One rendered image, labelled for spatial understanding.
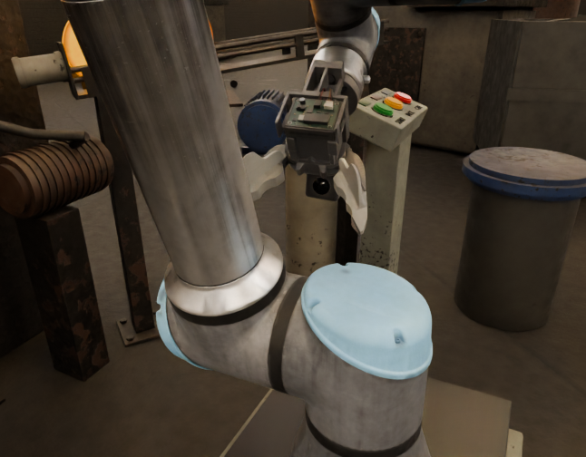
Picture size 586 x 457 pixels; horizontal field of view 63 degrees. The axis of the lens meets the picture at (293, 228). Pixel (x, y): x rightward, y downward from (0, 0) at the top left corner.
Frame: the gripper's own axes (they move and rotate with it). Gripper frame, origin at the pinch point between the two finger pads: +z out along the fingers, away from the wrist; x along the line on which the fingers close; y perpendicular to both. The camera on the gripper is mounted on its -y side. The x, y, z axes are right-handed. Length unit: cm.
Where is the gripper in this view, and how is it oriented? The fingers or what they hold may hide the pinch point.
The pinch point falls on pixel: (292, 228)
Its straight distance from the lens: 52.5
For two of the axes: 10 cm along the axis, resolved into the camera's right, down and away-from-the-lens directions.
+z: -2.7, 8.2, -5.1
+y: -1.3, -5.6, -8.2
